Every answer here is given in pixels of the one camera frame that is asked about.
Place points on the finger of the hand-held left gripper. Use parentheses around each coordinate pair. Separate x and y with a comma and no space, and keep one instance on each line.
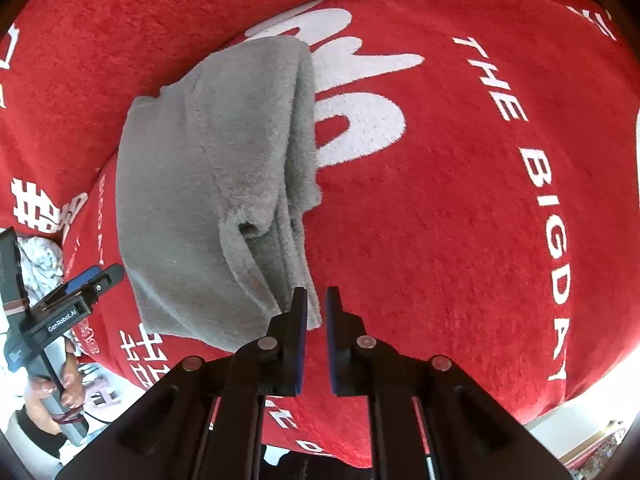
(75,284)
(107,280)

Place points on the patterned rug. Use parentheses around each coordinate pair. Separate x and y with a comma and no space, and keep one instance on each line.
(597,442)

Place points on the red printed blanket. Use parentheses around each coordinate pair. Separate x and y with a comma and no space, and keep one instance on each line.
(450,210)

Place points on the pink plastic stool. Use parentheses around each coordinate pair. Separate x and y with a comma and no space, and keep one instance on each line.
(102,395)

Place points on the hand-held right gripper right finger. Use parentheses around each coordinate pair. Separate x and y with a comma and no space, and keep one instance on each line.
(331,345)

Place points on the person's left hand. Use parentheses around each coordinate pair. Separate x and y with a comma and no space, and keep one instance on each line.
(67,375)

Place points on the person's left forearm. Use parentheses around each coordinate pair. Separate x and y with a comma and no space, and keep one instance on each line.
(32,435)

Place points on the white patterned cloth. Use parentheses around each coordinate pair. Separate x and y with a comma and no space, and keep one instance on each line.
(40,260)

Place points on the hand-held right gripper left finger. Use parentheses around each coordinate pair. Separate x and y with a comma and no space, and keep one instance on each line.
(301,345)

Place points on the grey fleece garment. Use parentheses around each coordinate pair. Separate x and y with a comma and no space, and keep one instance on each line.
(200,185)

